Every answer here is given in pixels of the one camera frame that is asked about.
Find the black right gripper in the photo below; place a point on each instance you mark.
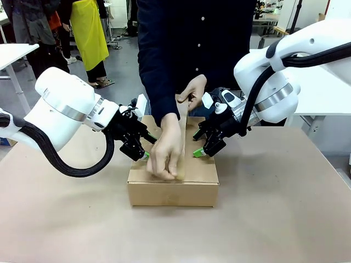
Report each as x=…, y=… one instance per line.
x=225, y=124

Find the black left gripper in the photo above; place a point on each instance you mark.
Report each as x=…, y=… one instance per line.
x=127, y=126

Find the brown cardboard box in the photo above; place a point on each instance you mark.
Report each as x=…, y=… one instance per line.
x=172, y=191

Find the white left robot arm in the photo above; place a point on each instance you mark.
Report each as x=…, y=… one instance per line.
x=63, y=93

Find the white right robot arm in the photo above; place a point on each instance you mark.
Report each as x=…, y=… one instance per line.
x=246, y=68

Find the person's right forearm dark sleeve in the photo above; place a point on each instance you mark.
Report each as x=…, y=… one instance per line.
x=161, y=104

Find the blue box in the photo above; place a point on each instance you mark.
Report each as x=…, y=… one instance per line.
x=4, y=141

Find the person's right hand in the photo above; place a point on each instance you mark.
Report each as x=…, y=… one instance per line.
x=164, y=156

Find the person's left hand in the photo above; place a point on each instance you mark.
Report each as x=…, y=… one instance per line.
x=196, y=89

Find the person in navy shirt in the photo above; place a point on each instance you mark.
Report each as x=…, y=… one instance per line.
x=192, y=41

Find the person in yellow apron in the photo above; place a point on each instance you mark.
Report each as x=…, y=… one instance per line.
x=87, y=33

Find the white desk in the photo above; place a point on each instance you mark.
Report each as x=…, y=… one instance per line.
x=329, y=96
x=13, y=53

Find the black stand pole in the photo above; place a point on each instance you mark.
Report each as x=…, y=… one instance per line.
x=297, y=11

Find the person in grey dark clothes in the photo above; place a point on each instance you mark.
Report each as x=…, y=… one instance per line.
x=33, y=22

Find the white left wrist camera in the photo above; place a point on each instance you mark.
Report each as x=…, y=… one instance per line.
x=141, y=105

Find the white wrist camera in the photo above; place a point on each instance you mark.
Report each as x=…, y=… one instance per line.
x=141, y=105
x=207, y=100

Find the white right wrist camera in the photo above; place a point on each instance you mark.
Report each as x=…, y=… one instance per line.
x=207, y=100

